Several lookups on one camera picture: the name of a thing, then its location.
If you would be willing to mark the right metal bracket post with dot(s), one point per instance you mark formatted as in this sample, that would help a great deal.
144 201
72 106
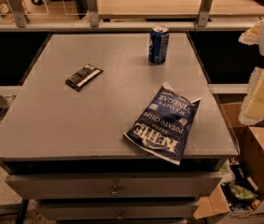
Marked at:
204 12

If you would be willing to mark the lower grey drawer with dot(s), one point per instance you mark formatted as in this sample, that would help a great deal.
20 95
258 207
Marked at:
118 210

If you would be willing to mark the green snack bag in box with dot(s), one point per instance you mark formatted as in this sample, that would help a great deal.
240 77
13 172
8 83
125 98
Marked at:
241 193

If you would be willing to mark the dark snack bar wrapper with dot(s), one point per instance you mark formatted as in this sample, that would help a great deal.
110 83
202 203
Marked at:
83 76

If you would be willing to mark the blue kettle chip bag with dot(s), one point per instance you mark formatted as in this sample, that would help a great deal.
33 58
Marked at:
163 127

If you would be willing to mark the upper grey drawer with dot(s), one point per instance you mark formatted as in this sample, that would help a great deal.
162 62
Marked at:
111 185

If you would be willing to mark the left metal bracket post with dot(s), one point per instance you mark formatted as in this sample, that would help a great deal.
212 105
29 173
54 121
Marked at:
18 12

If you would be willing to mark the blue pepsi can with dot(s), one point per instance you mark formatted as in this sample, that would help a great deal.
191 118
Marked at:
158 44

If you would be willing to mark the metal bracket post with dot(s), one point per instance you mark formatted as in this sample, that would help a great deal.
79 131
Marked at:
204 12
18 12
94 19

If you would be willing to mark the grey drawer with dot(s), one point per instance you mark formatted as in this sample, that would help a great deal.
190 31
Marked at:
118 210
111 185

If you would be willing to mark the middle metal bracket post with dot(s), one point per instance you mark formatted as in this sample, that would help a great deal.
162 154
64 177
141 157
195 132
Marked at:
94 19

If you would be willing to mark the open cardboard box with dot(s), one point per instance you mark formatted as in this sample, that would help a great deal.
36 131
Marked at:
214 208

